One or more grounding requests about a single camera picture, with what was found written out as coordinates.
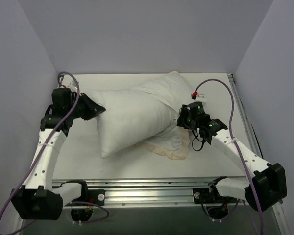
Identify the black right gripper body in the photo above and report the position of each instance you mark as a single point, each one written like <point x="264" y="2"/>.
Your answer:
<point x="183" y="117"/>

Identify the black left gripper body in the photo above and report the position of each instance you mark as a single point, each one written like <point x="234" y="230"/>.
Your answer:
<point x="84" y="106"/>

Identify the green and cream pillowcase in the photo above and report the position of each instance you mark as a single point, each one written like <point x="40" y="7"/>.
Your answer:
<point x="174" y="144"/>

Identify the white pillow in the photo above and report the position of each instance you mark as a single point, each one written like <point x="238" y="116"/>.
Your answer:
<point x="143" y="111"/>

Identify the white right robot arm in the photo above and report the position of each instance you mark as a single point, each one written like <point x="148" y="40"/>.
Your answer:
<point x="264" y="184"/>

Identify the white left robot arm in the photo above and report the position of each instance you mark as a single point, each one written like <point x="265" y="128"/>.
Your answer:
<point x="35" y="199"/>

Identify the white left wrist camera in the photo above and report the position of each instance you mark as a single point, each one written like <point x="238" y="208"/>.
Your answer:
<point x="65" y="82"/>

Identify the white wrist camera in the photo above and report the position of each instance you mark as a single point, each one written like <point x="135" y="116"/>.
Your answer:
<point x="65" y="82"/>
<point x="197" y="97"/>

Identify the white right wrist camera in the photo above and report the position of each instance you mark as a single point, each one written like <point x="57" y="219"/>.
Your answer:
<point x="197" y="97"/>

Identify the aluminium right side rail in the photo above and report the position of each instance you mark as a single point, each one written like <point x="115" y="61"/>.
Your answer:
<point x="245" y="110"/>

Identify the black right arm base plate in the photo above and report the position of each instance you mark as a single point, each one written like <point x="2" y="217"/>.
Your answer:
<point x="205" y="195"/>

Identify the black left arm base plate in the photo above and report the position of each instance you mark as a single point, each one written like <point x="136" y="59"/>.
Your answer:
<point x="95" y="196"/>

